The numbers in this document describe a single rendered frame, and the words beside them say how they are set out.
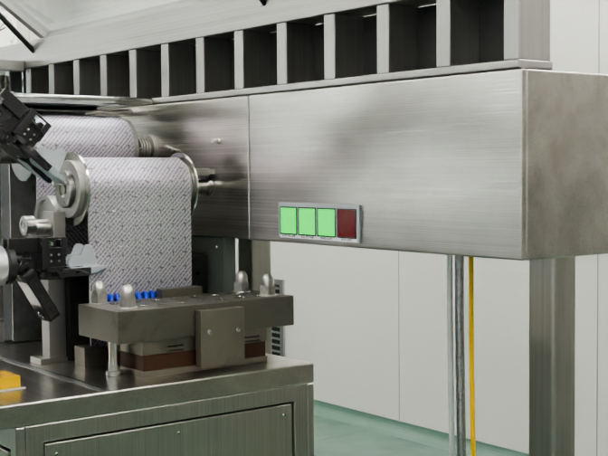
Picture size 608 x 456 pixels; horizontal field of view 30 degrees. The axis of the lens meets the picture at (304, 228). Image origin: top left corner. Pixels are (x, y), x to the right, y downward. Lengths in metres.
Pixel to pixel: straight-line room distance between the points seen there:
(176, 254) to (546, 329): 0.81
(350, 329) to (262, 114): 3.57
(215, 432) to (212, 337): 0.18
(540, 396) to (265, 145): 0.75
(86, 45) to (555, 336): 1.54
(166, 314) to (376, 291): 3.54
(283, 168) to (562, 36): 2.69
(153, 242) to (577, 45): 2.75
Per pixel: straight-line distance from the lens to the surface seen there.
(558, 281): 1.98
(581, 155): 1.90
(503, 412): 5.10
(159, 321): 2.14
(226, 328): 2.20
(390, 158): 2.01
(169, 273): 2.37
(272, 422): 2.24
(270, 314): 2.28
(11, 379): 2.09
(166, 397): 2.10
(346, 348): 5.84
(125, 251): 2.32
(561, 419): 2.02
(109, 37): 2.90
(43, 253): 2.20
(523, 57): 1.82
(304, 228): 2.20
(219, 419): 2.17
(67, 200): 2.30
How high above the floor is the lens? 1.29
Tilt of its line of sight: 3 degrees down
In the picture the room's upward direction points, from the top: straight up
